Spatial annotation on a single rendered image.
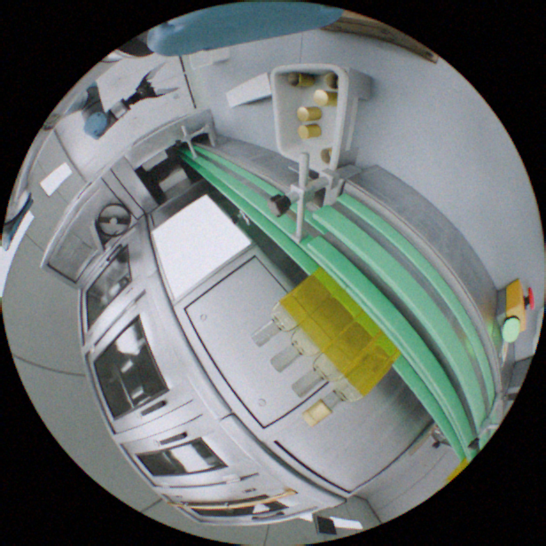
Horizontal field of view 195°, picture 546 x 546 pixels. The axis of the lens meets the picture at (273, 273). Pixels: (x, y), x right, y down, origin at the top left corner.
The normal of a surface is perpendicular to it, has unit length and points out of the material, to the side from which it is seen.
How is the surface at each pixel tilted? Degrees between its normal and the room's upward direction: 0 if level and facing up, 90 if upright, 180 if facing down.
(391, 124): 0
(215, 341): 90
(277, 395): 90
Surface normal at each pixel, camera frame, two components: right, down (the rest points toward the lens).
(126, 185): 0.62, 0.69
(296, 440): -0.08, -0.42
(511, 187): -0.78, 0.59
